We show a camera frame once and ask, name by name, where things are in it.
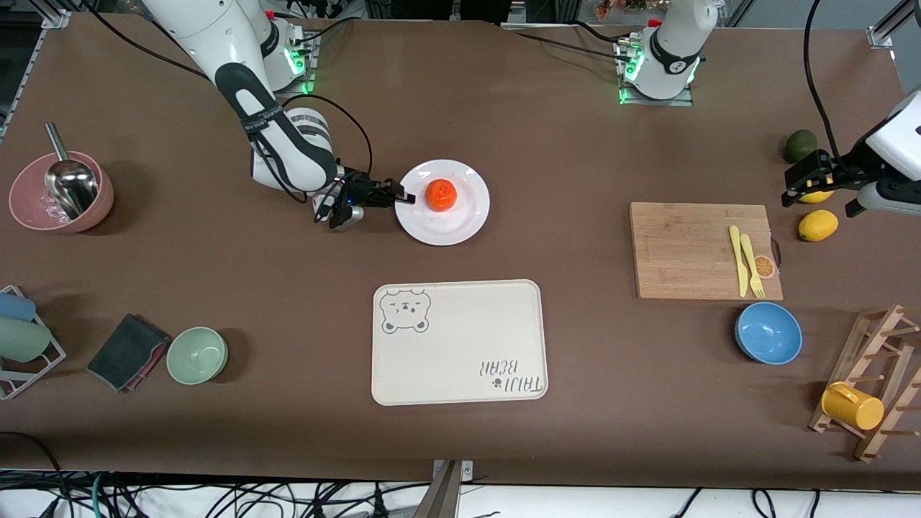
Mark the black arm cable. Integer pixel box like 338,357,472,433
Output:
79,0,375,206
804,0,844,173

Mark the dark grey folded cloth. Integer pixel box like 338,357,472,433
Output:
86,313,171,393

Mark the white wire rack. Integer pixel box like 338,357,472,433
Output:
0,284,67,400

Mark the yellow plastic fork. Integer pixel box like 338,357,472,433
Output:
740,234,766,299

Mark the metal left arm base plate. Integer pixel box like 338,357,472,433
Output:
615,36,695,107

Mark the black left base cable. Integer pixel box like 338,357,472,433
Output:
504,22,634,64

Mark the yellow plastic knife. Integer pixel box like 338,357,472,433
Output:
729,225,750,298

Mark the green avocado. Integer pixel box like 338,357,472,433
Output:
784,129,818,165

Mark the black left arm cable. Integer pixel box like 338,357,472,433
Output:
804,0,844,173

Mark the orange fruit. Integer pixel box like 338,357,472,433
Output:
425,179,459,212

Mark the black floor cable bundle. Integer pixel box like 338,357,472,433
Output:
0,430,821,518

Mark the wooden cutting board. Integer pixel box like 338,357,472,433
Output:
630,202,784,301

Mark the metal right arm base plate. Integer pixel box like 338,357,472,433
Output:
273,32,319,98

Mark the white round plate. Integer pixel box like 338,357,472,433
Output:
394,159,491,247

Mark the metal scoop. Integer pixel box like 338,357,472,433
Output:
45,122,99,220

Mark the black base cable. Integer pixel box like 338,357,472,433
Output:
504,22,634,64
284,18,353,55

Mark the pink bowl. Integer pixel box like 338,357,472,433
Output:
9,151,114,235

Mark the metal table edge bracket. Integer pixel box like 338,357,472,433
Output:
430,460,473,518

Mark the aluminium frame rail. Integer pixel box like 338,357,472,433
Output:
867,0,921,50
0,7,73,139

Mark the wooden mug rack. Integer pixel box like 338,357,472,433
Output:
809,304,921,463

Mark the blue cup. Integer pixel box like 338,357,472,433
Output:
0,291,37,322

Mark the pale green cup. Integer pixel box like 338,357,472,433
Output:
0,317,53,363

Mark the pale green bowl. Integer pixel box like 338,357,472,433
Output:
166,327,229,386

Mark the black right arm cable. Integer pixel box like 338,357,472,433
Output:
79,0,375,206

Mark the black right base cable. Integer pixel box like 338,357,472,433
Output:
284,18,353,55

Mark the pink folded cloth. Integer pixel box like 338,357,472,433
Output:
124,337,171,394

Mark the cream tray with bear print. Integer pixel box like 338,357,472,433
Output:
371,279,549,406

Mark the blue bowl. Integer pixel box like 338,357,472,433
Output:
735,301,804,365

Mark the yellow mug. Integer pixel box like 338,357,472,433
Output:
821,382,885,431

